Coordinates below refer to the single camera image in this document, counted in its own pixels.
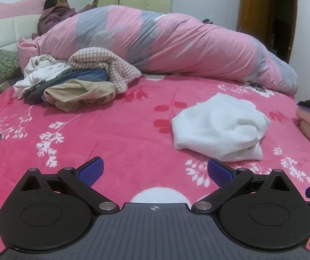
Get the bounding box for white shirt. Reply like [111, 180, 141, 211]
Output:
[171, 93, 271, 162]

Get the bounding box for pink floral bed blanket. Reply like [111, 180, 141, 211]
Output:
[0, 73, 310, 252]

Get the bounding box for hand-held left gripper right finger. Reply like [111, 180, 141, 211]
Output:
[192, 158, 293, 214]

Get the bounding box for beige checkered cloth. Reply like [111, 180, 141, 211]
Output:
[69, 47, 142, 94]

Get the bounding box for green patterned pillow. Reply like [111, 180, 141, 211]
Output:
[0, 41, 23, 97]

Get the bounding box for khaki pants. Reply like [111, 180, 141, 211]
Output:
[43, 79, 117, 112]

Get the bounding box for crumpled white cloth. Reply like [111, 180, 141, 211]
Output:
[13, 55, 71, 98]

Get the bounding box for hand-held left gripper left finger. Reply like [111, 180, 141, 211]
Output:
[17, 156, 119, 214]

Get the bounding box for pink and grey quilt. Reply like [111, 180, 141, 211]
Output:
[18, 5, 299, 95]

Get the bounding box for blue jeans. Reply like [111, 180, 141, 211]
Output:
[24, 68, 109, 105]

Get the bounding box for pink and white headboard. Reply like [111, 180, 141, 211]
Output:
[0, 0, 47, 52]

